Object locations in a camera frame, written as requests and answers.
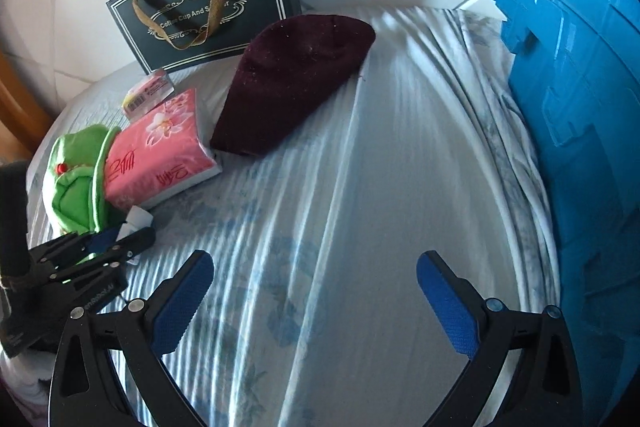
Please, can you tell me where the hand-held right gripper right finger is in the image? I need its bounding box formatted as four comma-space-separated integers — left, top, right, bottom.
416, 250, 583, 427

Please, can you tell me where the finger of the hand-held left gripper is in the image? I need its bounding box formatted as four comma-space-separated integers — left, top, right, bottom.
30, 229, 120, 264
75, 226, 157, 277

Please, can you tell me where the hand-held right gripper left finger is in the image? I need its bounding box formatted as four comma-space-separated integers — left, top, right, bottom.
48, 249, 216, 427

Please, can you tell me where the green plush toy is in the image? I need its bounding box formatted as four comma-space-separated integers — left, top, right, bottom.
42, 125, 123, 263

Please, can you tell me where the blue plastic crate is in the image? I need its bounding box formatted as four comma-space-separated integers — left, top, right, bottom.
491, 0, 640, 408

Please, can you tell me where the pink floral tissue pack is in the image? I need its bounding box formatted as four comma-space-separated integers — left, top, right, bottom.
104, 88, 224, 211

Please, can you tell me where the striped bed sheet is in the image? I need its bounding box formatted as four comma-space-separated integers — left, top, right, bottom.
0, 4, 566, 427

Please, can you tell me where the small pink white packet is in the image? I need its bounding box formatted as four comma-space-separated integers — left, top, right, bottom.
122, 69, 176, 115

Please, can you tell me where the dark red knit hat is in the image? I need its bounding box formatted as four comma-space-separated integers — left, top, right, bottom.
210, 13, 377, 158

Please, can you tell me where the wooden headboard post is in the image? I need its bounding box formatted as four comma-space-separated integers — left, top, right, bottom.
0, 52, 53, 158

